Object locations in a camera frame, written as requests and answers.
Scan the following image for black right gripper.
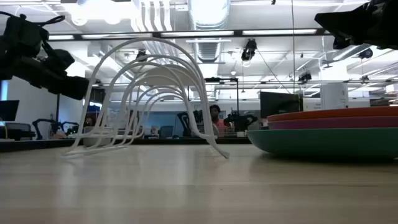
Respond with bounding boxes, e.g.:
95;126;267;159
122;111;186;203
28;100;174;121
314;0;398;50

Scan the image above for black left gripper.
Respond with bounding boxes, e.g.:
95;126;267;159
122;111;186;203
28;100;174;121
0;34;90;101

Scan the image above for plain orange plate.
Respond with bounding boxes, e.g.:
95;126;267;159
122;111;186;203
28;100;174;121
266;106;398;123

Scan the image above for purple plate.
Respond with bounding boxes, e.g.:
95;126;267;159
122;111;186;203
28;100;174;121
267;115;398;131

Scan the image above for large green plate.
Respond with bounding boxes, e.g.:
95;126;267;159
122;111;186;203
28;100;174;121
248;126;398;158

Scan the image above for grey white timer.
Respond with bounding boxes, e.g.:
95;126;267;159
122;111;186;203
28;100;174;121
82;126;110;147

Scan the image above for small dark screen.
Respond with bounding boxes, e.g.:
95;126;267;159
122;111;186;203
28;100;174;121
0;100;20;122

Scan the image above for white pillar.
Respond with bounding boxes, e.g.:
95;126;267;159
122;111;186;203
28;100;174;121
320;82;349;110

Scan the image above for large black monitor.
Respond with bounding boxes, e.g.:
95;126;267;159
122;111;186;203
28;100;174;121
259;91;304;119

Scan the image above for person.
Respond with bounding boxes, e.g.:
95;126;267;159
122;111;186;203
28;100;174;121
208;104;229;138

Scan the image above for black gantry frame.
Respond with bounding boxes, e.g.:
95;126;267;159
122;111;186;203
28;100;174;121
55;93;62;138
205;77;240;125

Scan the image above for black aluminium table frame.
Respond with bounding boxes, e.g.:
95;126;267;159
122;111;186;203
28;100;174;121
0;138;252;153

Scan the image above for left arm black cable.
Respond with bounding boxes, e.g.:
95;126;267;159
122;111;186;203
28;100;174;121
0;11;66;29

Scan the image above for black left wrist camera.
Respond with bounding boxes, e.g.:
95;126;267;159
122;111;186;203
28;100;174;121
2;12;50;58

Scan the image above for white wire dish rack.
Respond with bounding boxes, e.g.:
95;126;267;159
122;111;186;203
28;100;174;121
62;37;231;160

